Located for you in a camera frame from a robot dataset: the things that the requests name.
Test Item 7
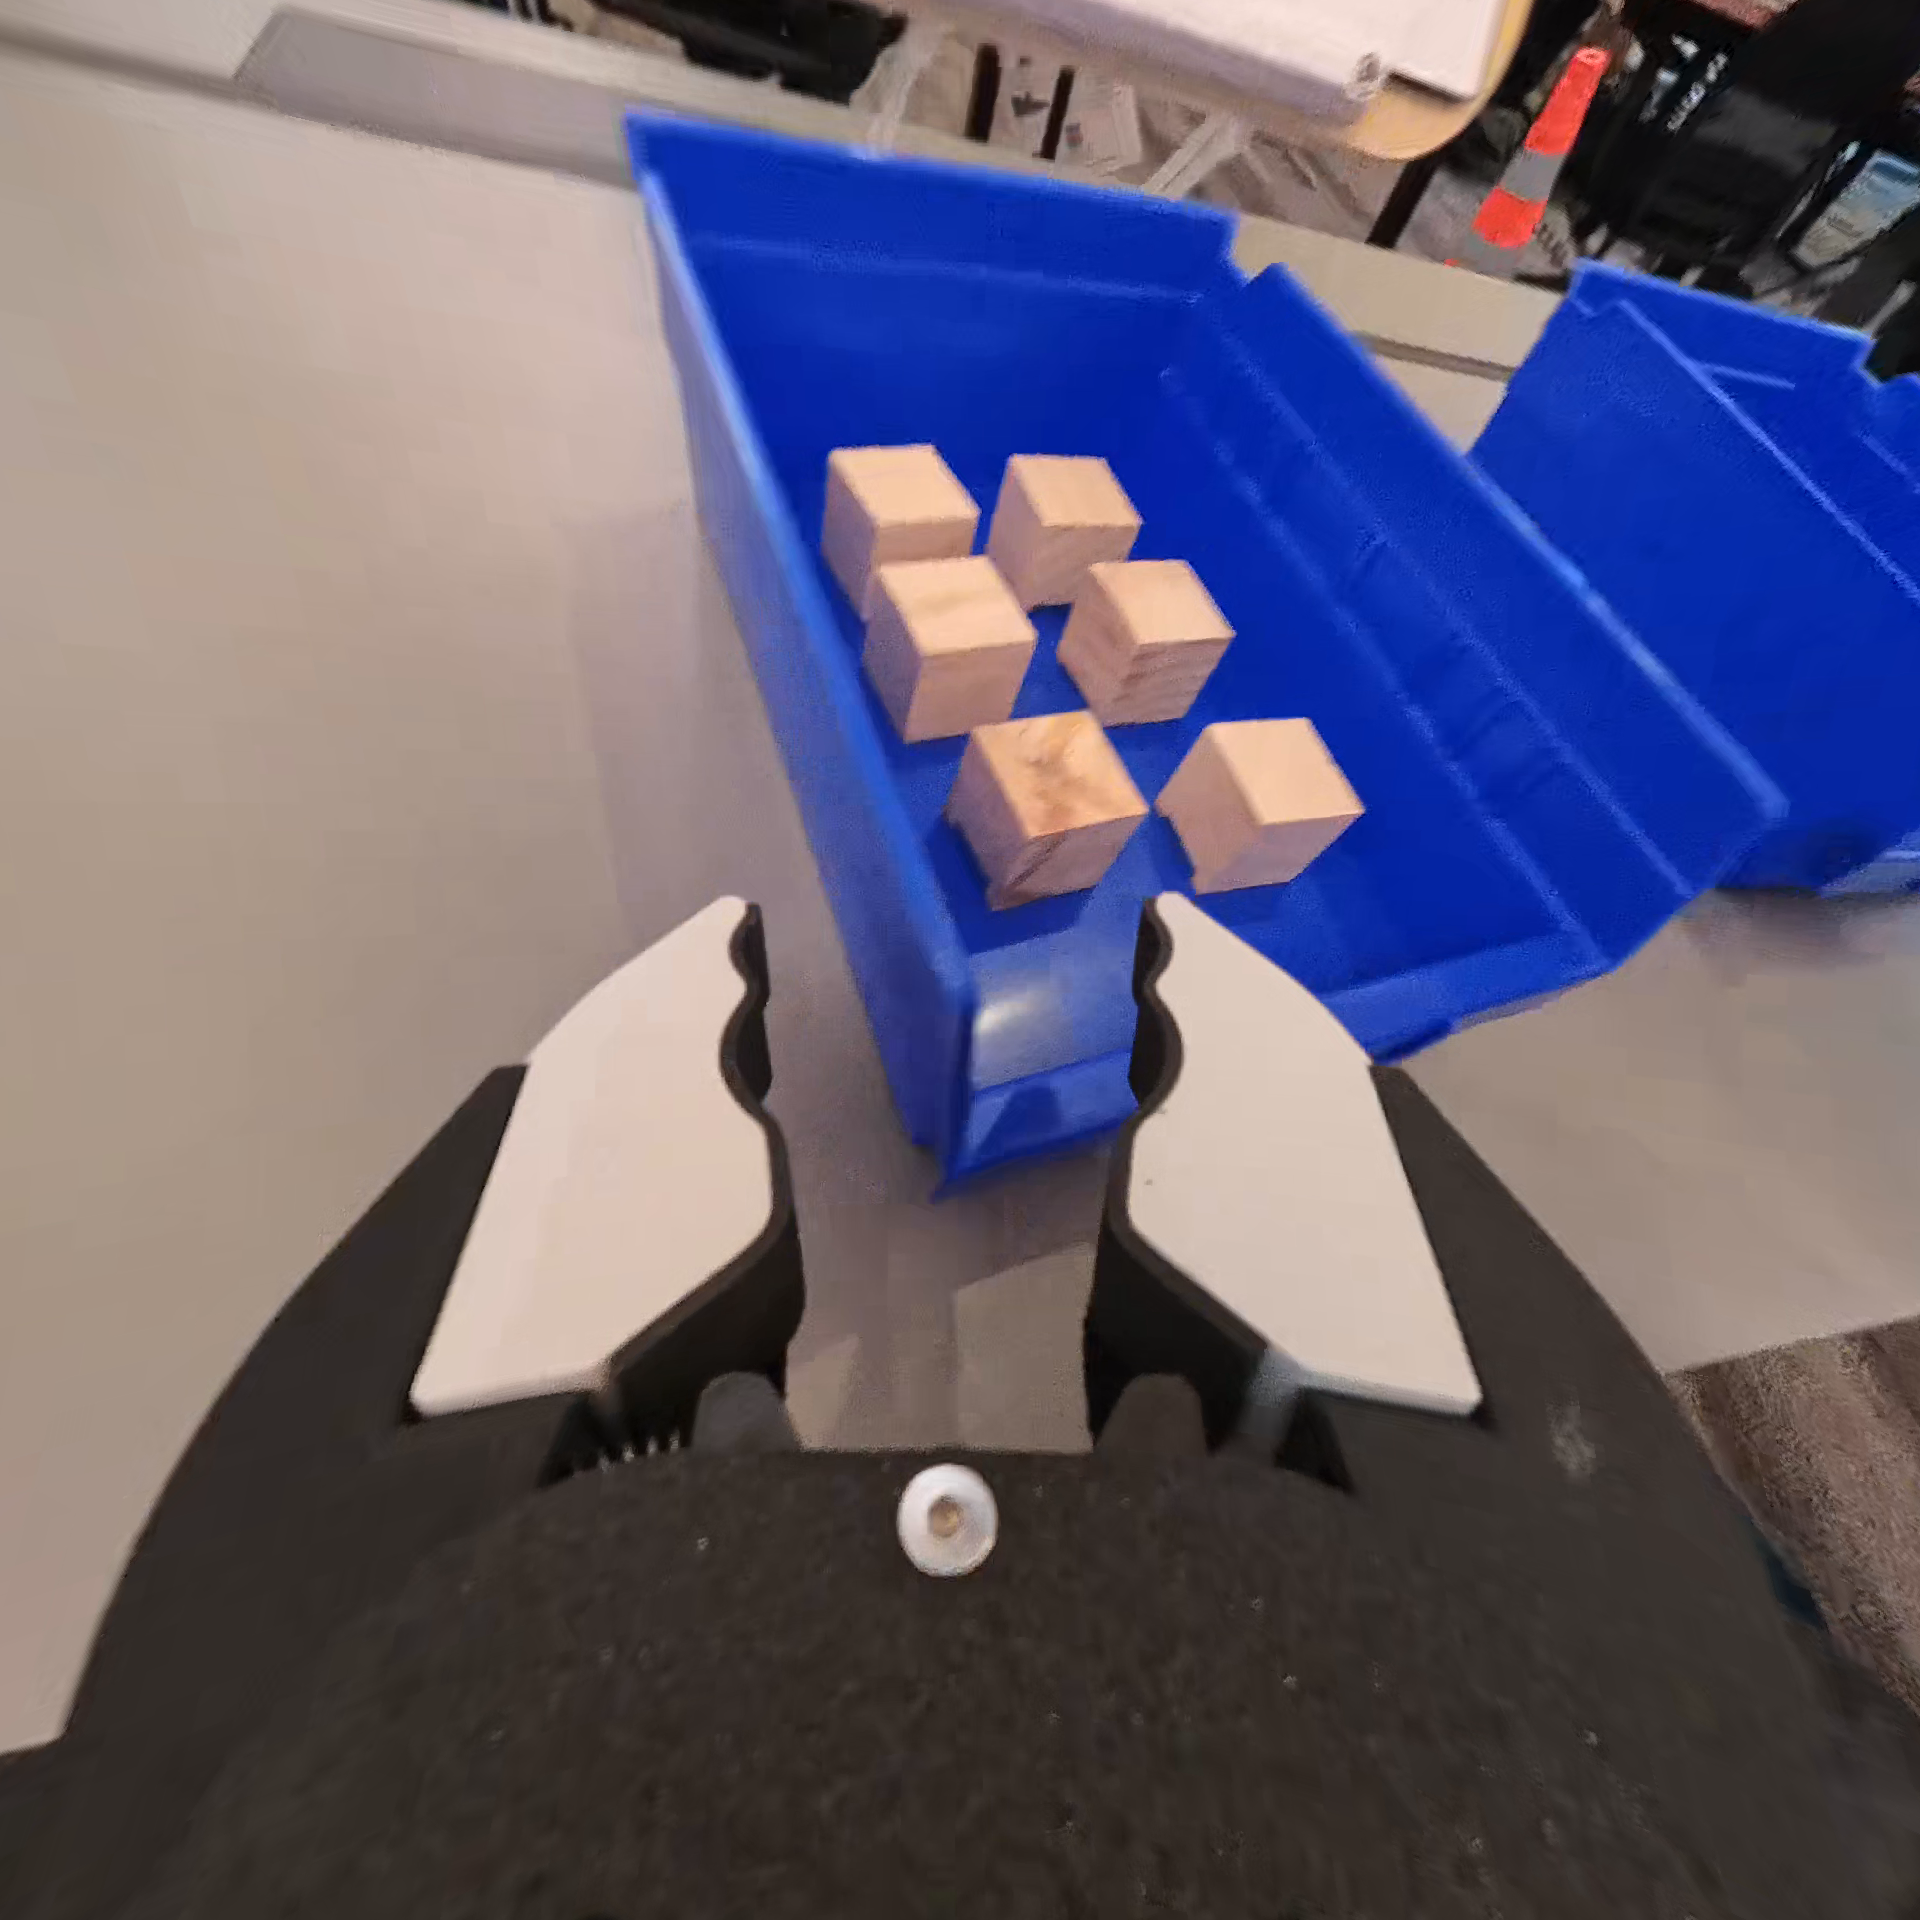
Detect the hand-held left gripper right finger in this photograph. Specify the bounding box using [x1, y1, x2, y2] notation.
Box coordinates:
[1084, 891, 1486, 1470]

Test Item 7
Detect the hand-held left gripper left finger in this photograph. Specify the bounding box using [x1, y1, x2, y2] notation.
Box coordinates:
[409, 896, 800, 1467]

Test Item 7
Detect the blue plastic bin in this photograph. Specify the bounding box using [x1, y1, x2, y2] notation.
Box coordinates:
[621, 110, 1789, 1192]
[1472, 256, 1920, 896]

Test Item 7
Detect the cluster of taped wooden cubes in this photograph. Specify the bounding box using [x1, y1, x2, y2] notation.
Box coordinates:
[816, 439, 1369, 915]

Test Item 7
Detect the orange traffic cone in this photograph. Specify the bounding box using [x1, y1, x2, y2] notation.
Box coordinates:
[1472, 50, 1612, 249]

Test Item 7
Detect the black office chair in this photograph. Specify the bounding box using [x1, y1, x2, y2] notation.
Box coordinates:
[1619, 0, 1920, 282]

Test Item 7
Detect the printed instruction sheet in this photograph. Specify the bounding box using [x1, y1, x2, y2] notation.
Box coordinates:
[916, 0, 1517, 129]

